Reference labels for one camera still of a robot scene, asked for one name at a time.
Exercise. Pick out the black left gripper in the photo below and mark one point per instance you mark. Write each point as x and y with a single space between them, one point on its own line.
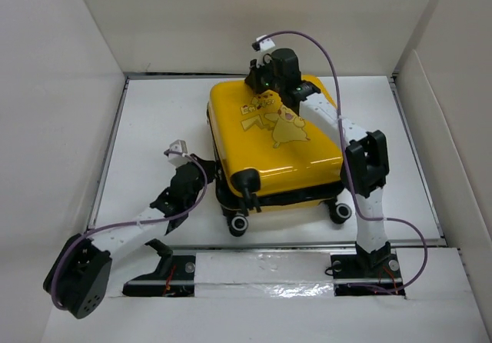
209 166

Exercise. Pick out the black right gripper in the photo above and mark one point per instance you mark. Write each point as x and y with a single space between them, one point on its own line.
254 79

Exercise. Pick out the yellow hard-shell suitcase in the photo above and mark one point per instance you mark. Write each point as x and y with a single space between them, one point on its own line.
268 158

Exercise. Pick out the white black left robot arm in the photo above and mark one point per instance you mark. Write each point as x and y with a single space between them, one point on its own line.
79 277

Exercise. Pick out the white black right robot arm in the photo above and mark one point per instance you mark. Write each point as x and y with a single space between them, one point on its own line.
365 159

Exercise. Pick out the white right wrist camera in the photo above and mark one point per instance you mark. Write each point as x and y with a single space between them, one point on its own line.
262 45

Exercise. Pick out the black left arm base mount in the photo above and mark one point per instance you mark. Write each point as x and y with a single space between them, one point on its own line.
173 276

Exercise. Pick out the aluminium mounting rail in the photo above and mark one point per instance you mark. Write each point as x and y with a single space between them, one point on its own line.
301 267

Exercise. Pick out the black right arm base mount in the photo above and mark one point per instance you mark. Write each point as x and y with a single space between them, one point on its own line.
366 274

